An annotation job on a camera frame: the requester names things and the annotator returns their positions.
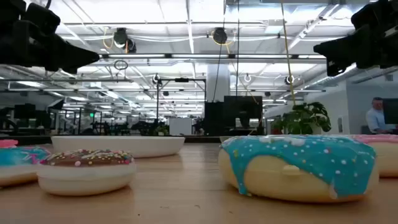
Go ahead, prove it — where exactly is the yellow cable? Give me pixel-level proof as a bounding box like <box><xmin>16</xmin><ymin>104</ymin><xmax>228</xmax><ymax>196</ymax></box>
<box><xmin>280</xmin><ymin>0</ymin><xmax>297</xmax><ymax>106</ymax></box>

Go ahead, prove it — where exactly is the black background monitor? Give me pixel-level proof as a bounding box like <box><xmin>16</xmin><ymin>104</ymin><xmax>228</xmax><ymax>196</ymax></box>
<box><xmin>14</xmin><ymin>103</ymin><xmax>37</xmax><ymax>119</ymax></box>

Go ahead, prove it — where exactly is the black cabinet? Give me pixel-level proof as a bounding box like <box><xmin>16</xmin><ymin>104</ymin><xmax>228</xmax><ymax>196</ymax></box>
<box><xmin>203</xmin><ymin>101</ymin><xmax>225</xmax><ymax>136</ymax></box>

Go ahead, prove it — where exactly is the person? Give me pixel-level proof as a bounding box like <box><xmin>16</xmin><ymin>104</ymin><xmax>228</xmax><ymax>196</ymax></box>
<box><xmin>366</xmin><ymin>96</ymin><xmax>397</xmax><ymax>135</ymax></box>

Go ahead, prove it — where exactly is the small teal iced donut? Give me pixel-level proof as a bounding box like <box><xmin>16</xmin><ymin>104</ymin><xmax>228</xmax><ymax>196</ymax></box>
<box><xmin>0</xmin><ymin>146</ymin><xmax>52</xmax><ymax>187</ymax></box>

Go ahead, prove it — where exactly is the large pink iced donut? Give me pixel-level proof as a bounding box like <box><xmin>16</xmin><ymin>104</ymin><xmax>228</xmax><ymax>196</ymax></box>
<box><xmin>349</xmin><ymin>134</ymin><xmax>398</xmax><ymax>178</ymax></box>

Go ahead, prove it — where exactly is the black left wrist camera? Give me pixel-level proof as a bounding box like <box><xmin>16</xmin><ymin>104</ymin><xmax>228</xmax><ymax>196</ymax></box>
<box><xmin>25</xmin><ymin>2</ymin><xmax>62</xmax><ymax>35</ymax></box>

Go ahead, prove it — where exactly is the green potted plant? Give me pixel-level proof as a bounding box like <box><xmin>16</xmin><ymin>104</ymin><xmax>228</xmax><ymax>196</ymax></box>
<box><xmin>271</xmin><ymin>101</ymin><xmax>332</xmax><ymax>136</ymax></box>

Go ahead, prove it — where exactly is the white pillar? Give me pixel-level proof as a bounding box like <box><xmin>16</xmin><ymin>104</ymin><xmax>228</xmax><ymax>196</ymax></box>
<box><xmin>206</xmin><ymin>63</ymin><xmax>231</xmax><ymax>103</ymax></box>

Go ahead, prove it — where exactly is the black gantry frame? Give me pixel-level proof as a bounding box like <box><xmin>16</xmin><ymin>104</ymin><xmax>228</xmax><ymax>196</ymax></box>
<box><xmin>156</xmin><ymin>77</ymin><xmax>207</xmax><ymax>136</ymax></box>

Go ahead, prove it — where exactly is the large blue iced donut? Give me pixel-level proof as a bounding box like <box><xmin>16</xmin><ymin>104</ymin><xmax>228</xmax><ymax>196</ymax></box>
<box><xmin>217</xmin><ymin>134</ymin><xmax>380</xmax><ymax>203</ymax></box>

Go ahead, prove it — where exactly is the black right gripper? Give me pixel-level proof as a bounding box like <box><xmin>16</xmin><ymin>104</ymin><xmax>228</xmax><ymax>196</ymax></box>
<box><xmin>313</xmin><ymin>18</ymin><xmax>398</xmax><ymax>77</ymax></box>

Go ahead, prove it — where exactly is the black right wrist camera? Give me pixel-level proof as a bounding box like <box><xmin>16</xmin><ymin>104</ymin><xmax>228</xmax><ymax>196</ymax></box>
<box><xmin>351</xmin><ymin>1</ymin><xmax>382</xmax><ymax>30</ymax></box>

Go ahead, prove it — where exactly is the white round plate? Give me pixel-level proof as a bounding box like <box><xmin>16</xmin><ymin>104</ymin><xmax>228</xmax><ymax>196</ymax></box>
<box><xmin>50</xmin><ymin>135</ymin><xmax>186</xmax><ymax>159</ymax></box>

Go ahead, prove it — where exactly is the hanging black cable loop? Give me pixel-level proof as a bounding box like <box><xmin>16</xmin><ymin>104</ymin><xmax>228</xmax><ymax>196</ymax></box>
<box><xmin>113</xmin><ymin>59</ymin><xmax>129</xmax><ymax>71</ymax></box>

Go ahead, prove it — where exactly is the dark wall monitor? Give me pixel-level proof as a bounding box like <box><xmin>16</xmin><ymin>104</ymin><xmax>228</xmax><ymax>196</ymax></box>
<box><xmin>382</xmin><ymin>98</ymin><xmax>398</xmax><ymax>125</ymax></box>

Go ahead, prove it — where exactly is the small chocolate sprinkled donut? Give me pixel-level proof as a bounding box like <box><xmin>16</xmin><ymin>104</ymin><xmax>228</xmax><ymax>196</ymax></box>
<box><xmin>36</xmin><ymin>149</ymin><xmax>137</xmax><ymax>197</ymax></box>

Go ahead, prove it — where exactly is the large ceiling cable reel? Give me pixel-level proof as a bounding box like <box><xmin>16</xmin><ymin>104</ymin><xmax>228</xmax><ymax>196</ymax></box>
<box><xmin>212</xmin><ymin>27</ymin><xmax>228</xmax><ymax>45</ymax></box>
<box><xmin>113</xmin><ymin>27</ymin><xmax>137</xmax><ymax>54</ymax></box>

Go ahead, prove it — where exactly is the white board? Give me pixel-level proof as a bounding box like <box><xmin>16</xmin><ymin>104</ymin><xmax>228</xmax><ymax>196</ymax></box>
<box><xmin>169</xmin><ymin>117</ymin><xmax>193</xmax><ymax>136</ymax></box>

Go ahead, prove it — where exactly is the black table frame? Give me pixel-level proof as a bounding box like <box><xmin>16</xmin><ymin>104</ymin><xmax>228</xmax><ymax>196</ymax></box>
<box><xmin>0</xmin><ymin>134</ymin><xmax>222</xmax><ymax>146</ymax></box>

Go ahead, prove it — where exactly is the long black cable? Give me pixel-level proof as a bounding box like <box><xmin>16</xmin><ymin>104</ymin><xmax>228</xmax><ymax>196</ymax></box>
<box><xmin>236</xmin><ymin>0</ymin><xmax>240</xmax><ymax>98</ymax></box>

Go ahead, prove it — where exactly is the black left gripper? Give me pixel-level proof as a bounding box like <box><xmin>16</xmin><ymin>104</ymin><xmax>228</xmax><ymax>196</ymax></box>
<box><xmin>0</xmin><ymin>21</ymin><xmax>101</xmax><ymax>75</ymax></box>

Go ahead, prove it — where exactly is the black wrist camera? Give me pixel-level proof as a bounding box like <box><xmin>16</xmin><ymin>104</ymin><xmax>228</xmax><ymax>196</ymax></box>
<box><xmin>25</xmin><ymin>2</ymin><xmax>62</xmax><ymax>35</ymax></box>
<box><xmin>351</xmin><ymin>1</ymin><xmax>382</xmax><ymax>30</ymax></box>

